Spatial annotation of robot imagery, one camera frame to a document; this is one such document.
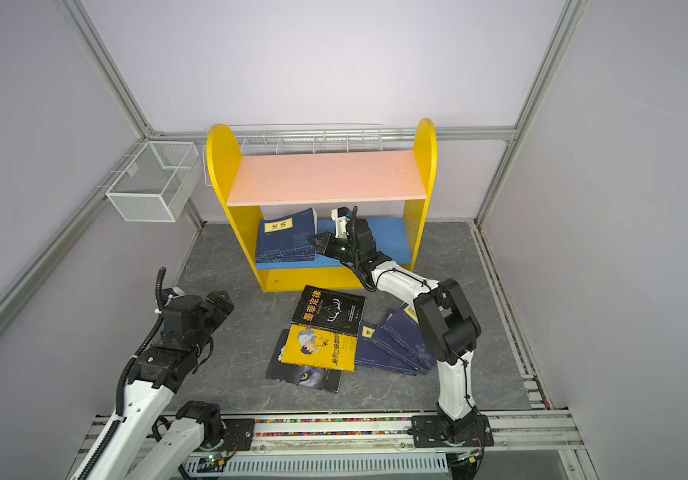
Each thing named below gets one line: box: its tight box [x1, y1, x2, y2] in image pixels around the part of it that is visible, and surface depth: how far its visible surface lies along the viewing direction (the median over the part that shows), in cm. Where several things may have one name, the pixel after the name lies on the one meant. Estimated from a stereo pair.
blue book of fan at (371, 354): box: [356, 322, 421, 376], surface depth 86 cm
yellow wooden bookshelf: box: [206, 120, 438, 291], surface depth 79 cm
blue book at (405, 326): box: [381, 303, 437, 368], surface depth 91 cm
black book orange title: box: [290, 285, 366, 336], surface depth 95 cm
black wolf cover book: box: [266, 329, 342, 393], surface depth 84 cm
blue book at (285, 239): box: [256, 207, 318, 263], surface depth 91 cm
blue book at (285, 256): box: [255, 250, 316, 263], surface depth 91 cm
